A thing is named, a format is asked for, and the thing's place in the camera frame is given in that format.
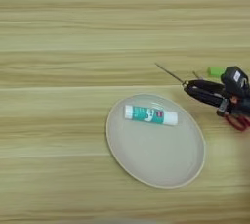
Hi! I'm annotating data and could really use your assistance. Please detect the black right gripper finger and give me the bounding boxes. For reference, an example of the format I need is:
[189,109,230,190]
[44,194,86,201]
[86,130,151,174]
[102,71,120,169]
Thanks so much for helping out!
[183,78,226,95]
[185,88,226,109]

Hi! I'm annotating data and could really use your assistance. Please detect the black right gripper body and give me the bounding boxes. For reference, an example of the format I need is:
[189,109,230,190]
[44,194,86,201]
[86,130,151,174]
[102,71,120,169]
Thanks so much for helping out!
[216,96,250,118]

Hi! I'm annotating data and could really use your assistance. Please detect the green eraser block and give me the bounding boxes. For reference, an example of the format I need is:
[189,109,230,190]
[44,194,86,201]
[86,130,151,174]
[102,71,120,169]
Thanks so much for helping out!
[207,67,227,79]

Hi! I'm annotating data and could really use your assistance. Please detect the teal and white glue stick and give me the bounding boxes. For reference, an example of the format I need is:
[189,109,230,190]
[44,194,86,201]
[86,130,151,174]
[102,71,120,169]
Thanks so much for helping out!
[124,104,180,127]

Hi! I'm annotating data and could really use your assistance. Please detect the white round plate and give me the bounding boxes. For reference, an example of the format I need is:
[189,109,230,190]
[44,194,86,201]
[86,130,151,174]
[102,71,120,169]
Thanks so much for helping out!
[105,93,207,190]

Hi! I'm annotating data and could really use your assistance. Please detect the red handled scissors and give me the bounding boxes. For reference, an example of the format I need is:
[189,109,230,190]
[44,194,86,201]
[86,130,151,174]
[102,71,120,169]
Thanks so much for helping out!
[191,69,250,133]

